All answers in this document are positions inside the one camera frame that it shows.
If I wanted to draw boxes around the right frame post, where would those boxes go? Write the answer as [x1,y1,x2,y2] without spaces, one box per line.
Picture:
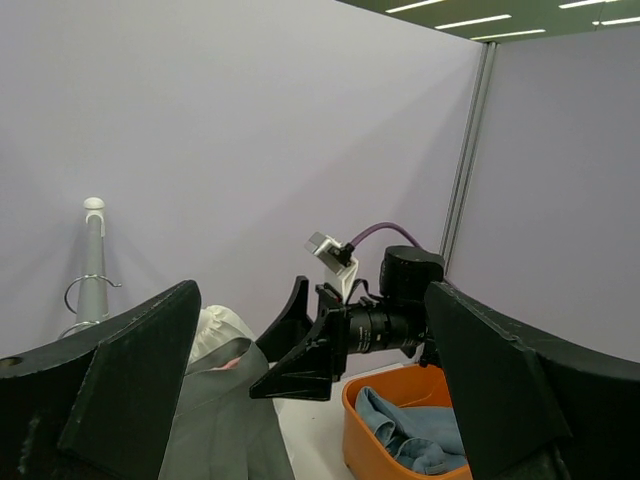
[440,41,499,274]

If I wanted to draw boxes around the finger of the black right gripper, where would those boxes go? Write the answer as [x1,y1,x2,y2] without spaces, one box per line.
[249,320,335,401]
[256,275,318,363]

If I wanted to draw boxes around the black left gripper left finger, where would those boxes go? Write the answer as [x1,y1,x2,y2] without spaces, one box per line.
[1,280,201,479]

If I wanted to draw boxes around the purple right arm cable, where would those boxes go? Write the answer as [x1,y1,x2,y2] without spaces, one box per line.
[344,221,421,251]

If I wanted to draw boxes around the blue denim skirt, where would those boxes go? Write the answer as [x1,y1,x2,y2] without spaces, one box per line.
[355,387,468,475]

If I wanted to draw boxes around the white pleated skirt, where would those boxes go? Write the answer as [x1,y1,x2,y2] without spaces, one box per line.
[188,305,257,364]

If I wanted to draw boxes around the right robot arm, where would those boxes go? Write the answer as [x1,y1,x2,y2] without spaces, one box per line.
[249,245,444,401]

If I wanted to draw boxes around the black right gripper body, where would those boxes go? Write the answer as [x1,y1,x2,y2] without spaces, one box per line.
[314,283,427,382]

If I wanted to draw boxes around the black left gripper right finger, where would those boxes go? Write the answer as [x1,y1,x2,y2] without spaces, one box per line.
[425,282,639,479]

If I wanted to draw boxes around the silver clothes rack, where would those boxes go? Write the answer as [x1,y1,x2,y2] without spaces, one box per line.
[74,197,110,324]

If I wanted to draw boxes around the pink hanger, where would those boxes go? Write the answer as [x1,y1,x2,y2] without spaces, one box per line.
[220,357,241,370]

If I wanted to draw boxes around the orange plastic basket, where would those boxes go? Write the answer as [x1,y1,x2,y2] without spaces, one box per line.
[342,365,452,480]

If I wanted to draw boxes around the cream plastic hanger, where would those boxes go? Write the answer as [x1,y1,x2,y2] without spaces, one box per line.
[58,274,122,340]

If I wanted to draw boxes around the grey pleated skirt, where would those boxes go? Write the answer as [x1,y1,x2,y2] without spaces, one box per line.
[159,338,294,480]

